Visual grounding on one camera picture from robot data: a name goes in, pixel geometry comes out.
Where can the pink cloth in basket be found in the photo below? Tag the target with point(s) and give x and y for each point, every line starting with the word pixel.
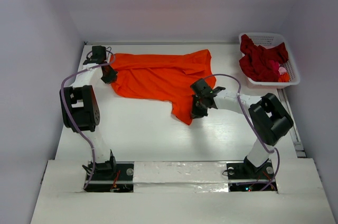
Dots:
pixel 277 68

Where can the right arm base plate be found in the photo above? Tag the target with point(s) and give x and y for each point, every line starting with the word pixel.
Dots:
pixel 242 178

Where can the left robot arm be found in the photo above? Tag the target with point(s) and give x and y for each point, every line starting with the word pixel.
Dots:
pixel 80 110

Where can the white plastic basket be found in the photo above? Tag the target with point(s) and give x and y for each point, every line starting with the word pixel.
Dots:
pixel 270 40

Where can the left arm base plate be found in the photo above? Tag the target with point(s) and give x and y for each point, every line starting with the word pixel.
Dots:
pixel 107 181

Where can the orange t shirt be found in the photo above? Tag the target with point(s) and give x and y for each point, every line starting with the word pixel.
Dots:
pixel 163 77

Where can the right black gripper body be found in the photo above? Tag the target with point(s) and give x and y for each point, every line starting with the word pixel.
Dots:
pixel 197 106

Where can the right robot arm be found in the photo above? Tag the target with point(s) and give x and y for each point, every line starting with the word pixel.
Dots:
pixel 265 115

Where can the small orange cloth in basket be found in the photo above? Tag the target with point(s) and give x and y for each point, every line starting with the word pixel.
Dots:
pixel 284 78

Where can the dark red t shirt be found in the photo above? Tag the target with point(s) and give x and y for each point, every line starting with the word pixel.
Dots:
pixel 255 62

